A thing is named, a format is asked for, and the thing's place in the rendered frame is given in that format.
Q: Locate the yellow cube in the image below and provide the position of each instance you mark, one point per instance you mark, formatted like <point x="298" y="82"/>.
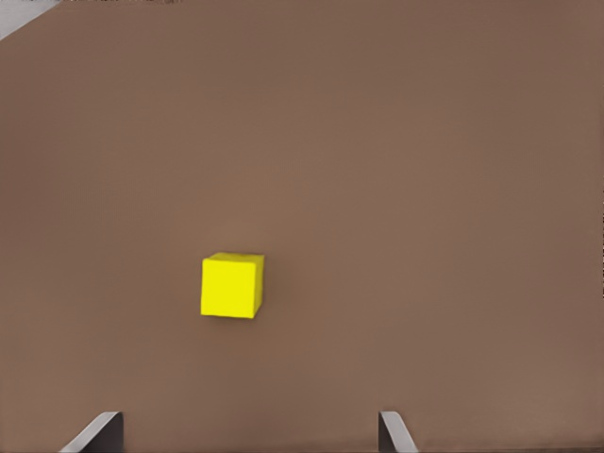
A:
<point x="231" y="286"/>

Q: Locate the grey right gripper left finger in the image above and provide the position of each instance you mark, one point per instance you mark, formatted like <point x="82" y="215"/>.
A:
<point x="99" y="435"/>

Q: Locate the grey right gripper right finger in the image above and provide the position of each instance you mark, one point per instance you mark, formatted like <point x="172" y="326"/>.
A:
<point x="392" y="434"/>

